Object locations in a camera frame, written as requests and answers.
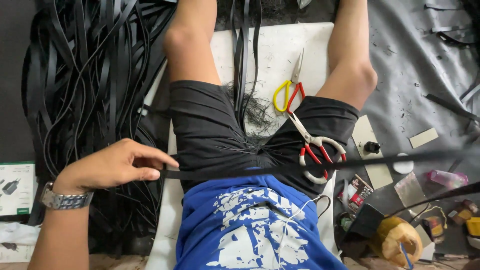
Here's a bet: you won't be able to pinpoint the person's left hand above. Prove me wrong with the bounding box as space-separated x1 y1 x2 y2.
52 138 180 196

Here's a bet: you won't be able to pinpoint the long black strap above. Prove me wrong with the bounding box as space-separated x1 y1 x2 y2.
160 148 480 181

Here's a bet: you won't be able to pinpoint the silver metal wristwatch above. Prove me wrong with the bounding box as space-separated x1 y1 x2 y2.
40 182 94 210

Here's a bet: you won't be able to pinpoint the white charger box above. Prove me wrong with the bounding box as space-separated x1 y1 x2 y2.
0 161 37 217

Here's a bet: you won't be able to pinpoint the black shorts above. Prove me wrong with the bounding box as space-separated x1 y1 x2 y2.
169 80 360 196

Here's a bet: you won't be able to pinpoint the white plastic bag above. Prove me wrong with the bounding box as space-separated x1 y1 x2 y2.
0 222 41 246

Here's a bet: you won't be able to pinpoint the person's left leg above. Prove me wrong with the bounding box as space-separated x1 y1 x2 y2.
163 0 223 86

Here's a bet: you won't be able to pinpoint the person's leg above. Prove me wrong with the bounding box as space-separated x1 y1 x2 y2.
316 0 378 112
163 0 223 86

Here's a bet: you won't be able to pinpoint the blue printed shirt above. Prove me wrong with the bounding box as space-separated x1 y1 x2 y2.
173 168 347 270

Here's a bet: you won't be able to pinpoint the black fibre trimmings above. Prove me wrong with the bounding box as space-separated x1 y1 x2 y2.
221 80 289 160

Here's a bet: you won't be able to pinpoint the bundle of thin black strips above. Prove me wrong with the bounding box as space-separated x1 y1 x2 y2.
229 0 263 132

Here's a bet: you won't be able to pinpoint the white board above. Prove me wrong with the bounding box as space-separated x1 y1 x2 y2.
144 22 340 270

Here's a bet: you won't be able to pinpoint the red and white cigarette pack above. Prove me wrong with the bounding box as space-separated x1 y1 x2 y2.
337 174 374 214

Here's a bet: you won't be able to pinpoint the large beige cardboard piece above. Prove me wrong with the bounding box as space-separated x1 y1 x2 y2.
351 114 394 190

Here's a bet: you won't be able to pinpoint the black box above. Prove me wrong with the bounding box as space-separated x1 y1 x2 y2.
347 203 385 239

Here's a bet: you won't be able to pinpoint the person's right leg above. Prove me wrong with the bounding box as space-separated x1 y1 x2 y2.
316 0 378 112

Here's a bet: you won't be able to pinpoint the white round lid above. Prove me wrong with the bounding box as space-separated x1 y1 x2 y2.
392 153 415 175

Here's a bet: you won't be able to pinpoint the green coconut with straw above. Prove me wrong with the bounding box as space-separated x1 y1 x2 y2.
369 216 424 269

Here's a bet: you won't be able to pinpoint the clear plastic wrapper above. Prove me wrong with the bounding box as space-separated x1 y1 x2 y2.
394 172 429 211

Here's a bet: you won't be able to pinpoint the grey sheet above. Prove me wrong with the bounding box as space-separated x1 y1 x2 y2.
337 0 480 259

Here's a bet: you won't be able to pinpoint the small beige cardboard piece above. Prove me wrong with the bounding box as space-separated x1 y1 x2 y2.
409 127 439 149

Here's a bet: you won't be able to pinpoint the pink plastic lighter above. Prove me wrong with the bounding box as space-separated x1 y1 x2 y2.
427 169 469 190

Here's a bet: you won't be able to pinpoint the yellow and brown small box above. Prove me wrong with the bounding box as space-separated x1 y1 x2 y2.
448 199 479 226

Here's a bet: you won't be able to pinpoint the heap of black straps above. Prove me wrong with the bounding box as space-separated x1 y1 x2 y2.
21 0 178 256

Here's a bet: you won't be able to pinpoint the white earphone cable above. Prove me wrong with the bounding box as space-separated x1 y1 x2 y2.
275 194 323 270

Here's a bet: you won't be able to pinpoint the yellow and red handled scissors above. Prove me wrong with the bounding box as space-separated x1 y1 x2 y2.
273 47 306 115

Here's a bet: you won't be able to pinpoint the white and red handled scissors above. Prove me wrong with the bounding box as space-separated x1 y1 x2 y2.
288 112 347 185

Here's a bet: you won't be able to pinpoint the thin black strap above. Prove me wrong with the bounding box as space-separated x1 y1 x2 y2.
385 181 480 219

